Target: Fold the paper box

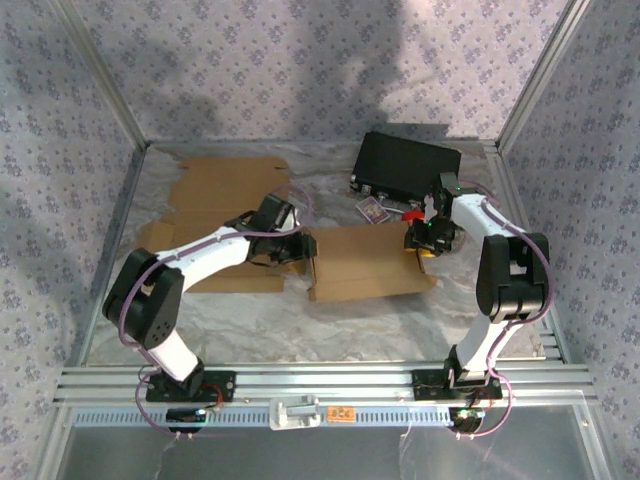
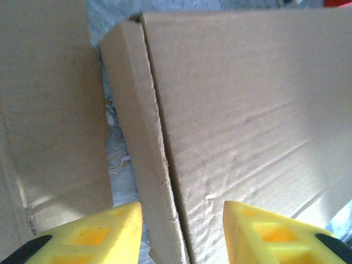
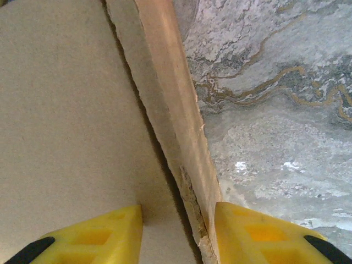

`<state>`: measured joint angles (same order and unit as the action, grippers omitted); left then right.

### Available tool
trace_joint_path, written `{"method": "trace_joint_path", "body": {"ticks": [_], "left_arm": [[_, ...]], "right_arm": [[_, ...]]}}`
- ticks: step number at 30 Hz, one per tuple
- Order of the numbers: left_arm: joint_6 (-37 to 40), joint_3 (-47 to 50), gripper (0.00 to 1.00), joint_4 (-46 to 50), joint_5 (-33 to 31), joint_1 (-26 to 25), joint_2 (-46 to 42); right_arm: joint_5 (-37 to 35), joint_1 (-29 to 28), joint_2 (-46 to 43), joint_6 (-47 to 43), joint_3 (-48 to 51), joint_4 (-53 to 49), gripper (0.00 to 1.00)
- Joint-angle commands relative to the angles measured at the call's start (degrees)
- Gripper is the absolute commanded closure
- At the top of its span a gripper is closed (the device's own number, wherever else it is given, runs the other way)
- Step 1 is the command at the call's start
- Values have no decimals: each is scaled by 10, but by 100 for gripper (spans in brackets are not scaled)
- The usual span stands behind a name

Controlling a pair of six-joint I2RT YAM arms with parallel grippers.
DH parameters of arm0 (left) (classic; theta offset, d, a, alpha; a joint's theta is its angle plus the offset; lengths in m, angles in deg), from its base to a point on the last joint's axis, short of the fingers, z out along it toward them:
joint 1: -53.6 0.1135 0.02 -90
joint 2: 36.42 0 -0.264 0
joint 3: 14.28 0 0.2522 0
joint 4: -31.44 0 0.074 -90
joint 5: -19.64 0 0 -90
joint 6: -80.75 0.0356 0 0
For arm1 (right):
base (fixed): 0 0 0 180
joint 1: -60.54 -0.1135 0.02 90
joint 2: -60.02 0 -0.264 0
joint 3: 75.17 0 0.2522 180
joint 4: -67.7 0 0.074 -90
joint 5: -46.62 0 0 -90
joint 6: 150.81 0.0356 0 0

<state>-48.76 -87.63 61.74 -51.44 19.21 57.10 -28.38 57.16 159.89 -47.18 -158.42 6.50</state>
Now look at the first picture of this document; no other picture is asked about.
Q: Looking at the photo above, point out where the purple playing card deck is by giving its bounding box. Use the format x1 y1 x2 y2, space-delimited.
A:
355 196 392 225

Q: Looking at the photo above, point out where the black ribbed metal-cornered case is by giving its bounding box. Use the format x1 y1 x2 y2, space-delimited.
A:
349 131 463 209

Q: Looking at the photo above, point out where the white plastic clamp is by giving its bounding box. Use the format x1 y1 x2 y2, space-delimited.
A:
268 394 321 431

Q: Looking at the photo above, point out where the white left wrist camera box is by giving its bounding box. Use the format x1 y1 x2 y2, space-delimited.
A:
278 205 303 234

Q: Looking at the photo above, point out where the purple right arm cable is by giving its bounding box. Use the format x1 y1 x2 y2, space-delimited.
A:
457 179 555 442

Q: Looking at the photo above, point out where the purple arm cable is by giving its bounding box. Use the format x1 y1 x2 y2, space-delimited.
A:
117 183 315 442
457 179 555 442

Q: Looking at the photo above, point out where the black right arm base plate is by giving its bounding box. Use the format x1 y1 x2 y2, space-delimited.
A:
412 368 504 402

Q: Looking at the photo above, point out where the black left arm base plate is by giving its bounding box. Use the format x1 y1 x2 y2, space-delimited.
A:
144 368 238 404

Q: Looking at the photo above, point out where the aluminium grooved mounting rail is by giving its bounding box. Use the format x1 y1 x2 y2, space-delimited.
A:
53 363 600 404

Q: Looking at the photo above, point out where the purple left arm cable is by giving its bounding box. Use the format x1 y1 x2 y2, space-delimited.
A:
117 183 315 442

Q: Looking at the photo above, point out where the grey slotted cable duct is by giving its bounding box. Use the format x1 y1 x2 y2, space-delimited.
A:
73 404 454 429

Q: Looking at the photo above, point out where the aluminium corner post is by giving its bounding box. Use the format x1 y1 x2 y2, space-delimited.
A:
496 0 595 149
49 0 151 149

